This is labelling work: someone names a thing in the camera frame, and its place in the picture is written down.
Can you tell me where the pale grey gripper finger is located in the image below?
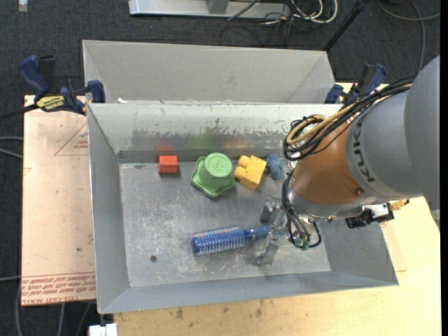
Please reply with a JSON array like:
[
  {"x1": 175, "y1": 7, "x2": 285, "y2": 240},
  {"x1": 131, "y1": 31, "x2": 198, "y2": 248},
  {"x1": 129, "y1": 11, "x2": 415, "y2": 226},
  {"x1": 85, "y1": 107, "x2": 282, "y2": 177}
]
[
  {"x1": 260, "y1": 197, "x2": 281, "y2": 224},
  {"x1": 255, "y1": 233, "x2": 281, "y2": 267}
]

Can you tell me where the yellow toy building block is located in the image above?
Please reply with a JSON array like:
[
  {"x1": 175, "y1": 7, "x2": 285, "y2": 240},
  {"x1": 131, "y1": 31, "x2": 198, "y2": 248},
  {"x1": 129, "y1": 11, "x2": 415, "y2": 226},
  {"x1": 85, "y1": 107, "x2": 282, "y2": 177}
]
[{"x1": 233, "y1": 155, "x2": 268, "y2": 191}]

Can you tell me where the blue toy figure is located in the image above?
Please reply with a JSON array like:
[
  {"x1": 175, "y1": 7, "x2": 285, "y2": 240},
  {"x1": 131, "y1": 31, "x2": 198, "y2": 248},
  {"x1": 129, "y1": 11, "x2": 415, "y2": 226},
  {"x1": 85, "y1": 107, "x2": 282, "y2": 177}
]
[{"x1": 265, "y1": 153, "x2": 286, "y2": 182}]

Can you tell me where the blue hairbrush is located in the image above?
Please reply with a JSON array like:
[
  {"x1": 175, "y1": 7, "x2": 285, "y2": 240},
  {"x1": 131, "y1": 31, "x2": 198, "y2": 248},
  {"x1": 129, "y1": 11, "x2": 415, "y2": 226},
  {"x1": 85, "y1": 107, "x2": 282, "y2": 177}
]
[{"x1": 190, "y1": 224, "x2": 273, "y2": 258}]

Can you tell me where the green plastic cup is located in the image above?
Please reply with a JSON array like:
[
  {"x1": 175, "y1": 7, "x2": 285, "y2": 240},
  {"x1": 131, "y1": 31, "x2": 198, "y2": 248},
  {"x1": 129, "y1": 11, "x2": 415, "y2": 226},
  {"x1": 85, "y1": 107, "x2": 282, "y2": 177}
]
[{"x1": 190, "y1": 152, "x2": 237, "y2": 200}]

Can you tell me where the grey metal bin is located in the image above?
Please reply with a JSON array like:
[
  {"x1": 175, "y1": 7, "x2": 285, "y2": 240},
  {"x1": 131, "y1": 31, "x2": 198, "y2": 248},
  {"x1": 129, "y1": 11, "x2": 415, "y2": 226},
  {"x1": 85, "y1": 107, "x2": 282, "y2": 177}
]
[{"x1": 82, "y1": 39, "x2": 400, "y2": 315}]

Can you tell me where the red block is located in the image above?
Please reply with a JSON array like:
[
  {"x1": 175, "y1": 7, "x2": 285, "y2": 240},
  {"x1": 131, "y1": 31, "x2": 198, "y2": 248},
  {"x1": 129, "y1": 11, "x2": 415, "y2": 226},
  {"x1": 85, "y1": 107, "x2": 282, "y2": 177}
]
[{"x1": 157, "y1": 155, "x2": 181, "y2": 175}]

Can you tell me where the brown cardboard board, red print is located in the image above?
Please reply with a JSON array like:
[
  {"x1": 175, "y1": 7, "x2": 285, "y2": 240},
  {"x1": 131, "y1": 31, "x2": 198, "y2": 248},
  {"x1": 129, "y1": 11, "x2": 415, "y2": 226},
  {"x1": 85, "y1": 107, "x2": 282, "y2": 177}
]
[{"x1": 20, "y1": 94, "x2": 97, "y2": 307}]

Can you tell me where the black cylinder on white bracket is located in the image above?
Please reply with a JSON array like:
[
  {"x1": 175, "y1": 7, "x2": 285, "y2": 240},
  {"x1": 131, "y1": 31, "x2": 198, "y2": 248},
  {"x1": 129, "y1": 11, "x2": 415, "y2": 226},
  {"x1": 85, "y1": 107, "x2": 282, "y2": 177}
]
[{"x1": 345, "y1": 199, "x2": 410, "y2": 230}]

